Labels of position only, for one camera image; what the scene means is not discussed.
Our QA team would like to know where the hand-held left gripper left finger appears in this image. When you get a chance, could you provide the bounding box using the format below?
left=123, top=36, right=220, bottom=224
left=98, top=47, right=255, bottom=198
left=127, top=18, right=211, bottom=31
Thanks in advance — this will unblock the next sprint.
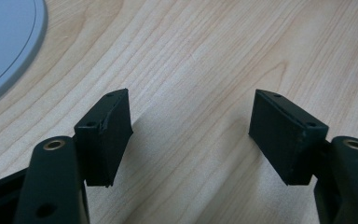
left=13, top=88, right=134, bottom=224

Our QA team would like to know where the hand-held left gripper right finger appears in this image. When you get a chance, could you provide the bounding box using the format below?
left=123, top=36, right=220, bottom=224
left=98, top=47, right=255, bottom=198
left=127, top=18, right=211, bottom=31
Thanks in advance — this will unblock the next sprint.
left=248, top=89, right=358, bottom=224

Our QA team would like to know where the grey round plate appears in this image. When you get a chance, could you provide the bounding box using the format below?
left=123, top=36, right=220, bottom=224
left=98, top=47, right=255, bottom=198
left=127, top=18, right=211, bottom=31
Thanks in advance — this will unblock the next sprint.
left=0, top=0, right=48, bottom=111

